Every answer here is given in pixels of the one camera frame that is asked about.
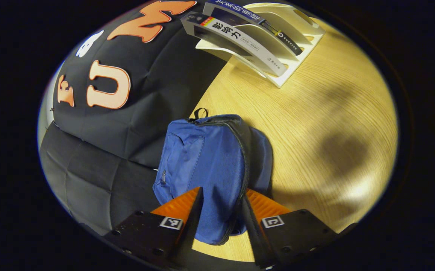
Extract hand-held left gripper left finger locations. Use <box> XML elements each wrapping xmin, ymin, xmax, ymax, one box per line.
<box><xmin>104</xmin><ymin>186</ymin><xmax>204</xmax><ymax>268</ymax></box>

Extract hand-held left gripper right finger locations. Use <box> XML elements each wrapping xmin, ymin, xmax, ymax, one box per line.
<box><xmin>242</xmin><ymin>188</ymin><xmax>340</xmax><ymax>268</ymax></box>

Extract blue schoolbag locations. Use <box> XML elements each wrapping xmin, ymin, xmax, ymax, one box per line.
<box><xmin>152</xmin><ymin>108</ymin><xmax>274</xmax><ymax>246</ymax></box>

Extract white spine book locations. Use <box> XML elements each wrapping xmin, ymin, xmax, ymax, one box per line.
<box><xmin>180</xmin><ymin>11</ymin><xmax>288</xmax><ymax>78</ymax></box>

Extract white bookshelf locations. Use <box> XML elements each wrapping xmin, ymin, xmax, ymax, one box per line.
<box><xmin>196</xmin><ymin>2</ymin><xmax>326</xmax><ymax>89</ymax></box>

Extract dark blue spine book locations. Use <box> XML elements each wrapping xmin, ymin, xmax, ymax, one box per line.
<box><xmin>203</xmin><ymin>0</ymin><xmax>303</xmax><ymax>56</ymax></box>

